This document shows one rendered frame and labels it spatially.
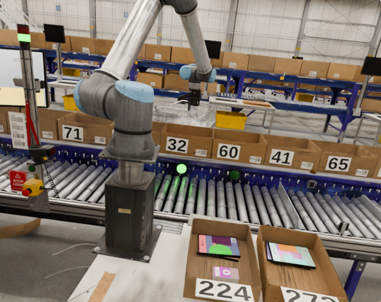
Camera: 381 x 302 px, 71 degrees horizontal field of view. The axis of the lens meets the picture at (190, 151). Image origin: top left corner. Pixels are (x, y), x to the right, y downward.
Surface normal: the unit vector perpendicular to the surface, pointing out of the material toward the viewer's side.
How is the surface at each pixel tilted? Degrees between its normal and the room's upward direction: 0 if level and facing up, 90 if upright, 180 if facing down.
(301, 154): 91
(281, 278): 1
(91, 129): 90
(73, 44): 89
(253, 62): 90
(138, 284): 0
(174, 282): 0
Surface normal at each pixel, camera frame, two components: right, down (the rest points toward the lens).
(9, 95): 0.27, 0.29
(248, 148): -0.07, 0.34
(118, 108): -0.44, 0.24
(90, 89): -0.29, -0.36
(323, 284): 0.11, -0.93
